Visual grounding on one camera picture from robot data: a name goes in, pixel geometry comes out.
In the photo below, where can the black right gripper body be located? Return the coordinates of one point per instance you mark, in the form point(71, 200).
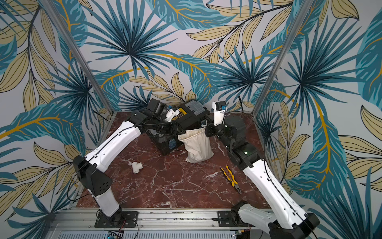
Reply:
point(209, 129)

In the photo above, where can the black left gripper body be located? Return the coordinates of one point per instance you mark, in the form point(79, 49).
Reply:
point(157, 118)

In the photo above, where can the cream cloth drawstring bag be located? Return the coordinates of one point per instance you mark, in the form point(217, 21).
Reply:
point(197, 144)

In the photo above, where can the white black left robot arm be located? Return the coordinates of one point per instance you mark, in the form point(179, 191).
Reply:
point(90, 170)

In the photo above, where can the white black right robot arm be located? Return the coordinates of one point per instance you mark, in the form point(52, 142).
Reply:
point(286, 219)

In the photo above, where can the black plastic toolbox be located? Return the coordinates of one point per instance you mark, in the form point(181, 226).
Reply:
point(192, 115)

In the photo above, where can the white PVC pipe tee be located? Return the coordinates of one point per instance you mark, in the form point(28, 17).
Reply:
point(136, 167)

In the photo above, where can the yellow black pliers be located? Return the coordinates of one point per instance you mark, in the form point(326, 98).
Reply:
point(231, 178)

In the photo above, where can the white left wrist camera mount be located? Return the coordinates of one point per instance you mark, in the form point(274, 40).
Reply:
point(171, 113)

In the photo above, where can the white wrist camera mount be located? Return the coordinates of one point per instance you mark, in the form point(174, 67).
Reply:
point(171, 113)
point(219, 109)

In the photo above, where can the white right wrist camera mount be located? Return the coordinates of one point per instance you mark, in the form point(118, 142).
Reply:
point(219, 109)

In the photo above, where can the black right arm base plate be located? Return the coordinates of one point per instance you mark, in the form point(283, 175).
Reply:
point(230, 219)

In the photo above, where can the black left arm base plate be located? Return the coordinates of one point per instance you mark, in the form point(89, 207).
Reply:
point(122, 219)

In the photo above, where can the aluminium frame post right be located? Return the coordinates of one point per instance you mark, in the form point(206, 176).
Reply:
point(296, 24)

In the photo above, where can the aluminium frame post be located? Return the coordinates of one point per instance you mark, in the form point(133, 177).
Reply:
point(57, 20)
point(296, 24)

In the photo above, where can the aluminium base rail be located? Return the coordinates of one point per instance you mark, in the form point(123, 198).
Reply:
point(151, 224)

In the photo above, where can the aluminium frame post left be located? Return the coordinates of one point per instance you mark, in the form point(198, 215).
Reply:
point(57, 20)

